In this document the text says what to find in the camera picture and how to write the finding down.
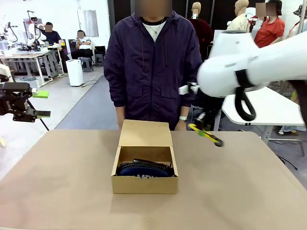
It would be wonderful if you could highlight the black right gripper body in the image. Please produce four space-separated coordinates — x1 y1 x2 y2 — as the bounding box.
198 92 225 131

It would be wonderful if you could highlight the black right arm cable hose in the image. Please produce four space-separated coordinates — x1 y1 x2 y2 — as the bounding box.
234 70 257 122

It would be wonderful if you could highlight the seated man in dark shirt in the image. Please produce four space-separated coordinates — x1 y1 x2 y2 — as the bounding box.
39 22 70 72

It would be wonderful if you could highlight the white air purifier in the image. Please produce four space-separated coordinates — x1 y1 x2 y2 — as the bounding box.
65 59 84 87

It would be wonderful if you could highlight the brown cardboard box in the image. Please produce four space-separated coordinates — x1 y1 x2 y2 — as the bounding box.
110 119 179 195

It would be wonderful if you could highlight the person's right forearm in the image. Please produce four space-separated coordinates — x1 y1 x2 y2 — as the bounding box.
108 71 128 118

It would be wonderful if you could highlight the background work desk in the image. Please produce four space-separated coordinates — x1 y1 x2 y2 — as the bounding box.
0 45 60 84

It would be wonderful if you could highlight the clear plastic bin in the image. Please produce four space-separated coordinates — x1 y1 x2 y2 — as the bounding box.
14 76 41 89

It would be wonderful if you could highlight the mannequin in dark red dress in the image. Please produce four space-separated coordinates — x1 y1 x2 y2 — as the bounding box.
189 1 214 62

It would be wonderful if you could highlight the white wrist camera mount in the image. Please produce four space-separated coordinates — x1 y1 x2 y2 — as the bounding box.
178 82 201 95
0 64 12 77

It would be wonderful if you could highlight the person's left forearm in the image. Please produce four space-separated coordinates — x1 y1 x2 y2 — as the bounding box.
179 71 203 117

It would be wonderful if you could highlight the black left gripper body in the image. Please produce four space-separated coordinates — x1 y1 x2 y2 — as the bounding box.
0 83 19 116

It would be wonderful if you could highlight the grey stool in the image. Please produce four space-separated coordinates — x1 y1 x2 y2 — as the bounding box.
80 57 94 73

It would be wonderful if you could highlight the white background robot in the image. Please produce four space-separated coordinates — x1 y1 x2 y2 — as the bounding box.
23 10 47 47

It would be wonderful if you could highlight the yellow utility knife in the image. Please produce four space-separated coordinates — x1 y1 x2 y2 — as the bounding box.
188 124 224 148

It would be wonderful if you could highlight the person's left hand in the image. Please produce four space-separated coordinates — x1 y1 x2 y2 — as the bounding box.
174 119 189 131

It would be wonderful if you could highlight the black floor cable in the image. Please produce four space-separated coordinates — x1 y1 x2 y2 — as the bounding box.
268 138 298 171

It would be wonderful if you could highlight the person in purple jacket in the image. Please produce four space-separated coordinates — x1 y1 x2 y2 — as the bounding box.
103 0 203 131

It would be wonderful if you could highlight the navy CAMPUS beanie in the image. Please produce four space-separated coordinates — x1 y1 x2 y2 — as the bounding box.
116 161 175 180

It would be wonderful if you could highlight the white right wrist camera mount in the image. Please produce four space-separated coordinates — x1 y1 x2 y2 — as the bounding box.
178 82 201 95

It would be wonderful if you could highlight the white table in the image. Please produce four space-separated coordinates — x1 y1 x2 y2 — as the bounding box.
220 86 307 156

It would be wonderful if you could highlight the mannequin with patterned hat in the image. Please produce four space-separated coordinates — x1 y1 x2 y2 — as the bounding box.
285 4 307 40

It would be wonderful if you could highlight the seated person in white shirt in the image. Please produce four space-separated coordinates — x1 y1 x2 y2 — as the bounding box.
71 30 94 60

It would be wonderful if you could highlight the mannequin in beige jacket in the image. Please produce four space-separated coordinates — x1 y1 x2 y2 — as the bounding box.
226 0 251 32

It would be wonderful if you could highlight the black chair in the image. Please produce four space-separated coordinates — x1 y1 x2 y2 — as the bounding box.
94 45 106 67

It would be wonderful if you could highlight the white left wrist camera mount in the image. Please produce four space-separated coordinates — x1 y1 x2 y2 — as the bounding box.
0 64 12 77

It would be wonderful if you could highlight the person in red t-shirt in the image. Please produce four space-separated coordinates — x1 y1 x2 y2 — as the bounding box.
253 0 286 48

